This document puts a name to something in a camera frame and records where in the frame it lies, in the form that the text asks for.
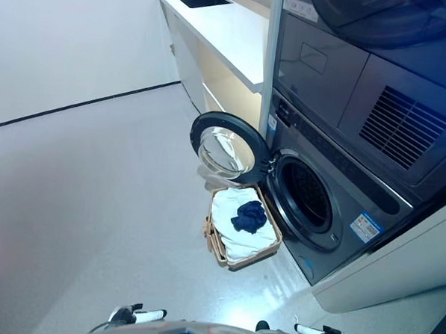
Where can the woven wicker laundry basket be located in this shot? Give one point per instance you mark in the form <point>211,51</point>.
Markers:
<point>263,251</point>

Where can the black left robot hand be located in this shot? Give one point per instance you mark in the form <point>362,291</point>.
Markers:
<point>125,313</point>

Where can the white cloth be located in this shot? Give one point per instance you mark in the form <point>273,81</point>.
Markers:
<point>231,227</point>

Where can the dark grey washing machine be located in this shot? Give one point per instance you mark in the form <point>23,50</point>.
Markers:
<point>353,252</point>

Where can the navy blue garment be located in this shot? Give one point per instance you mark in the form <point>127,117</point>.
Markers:
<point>248,217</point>

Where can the blue white energy label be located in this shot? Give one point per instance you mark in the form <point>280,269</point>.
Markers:
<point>365,226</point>

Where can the black rectangular sink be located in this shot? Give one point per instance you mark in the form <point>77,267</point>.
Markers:
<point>205,1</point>

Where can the white vertical side panel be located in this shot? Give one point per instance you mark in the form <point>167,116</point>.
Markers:
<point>270,57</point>

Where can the round glass washer door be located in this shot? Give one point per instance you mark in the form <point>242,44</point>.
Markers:
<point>223,152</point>

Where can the white cabinet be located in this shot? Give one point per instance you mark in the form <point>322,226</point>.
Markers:
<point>399,292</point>

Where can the dark grey dryer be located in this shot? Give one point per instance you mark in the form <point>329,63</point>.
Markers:
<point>343,87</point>

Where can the white counter cabinet unit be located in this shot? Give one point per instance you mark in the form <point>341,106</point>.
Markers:
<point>222,36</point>

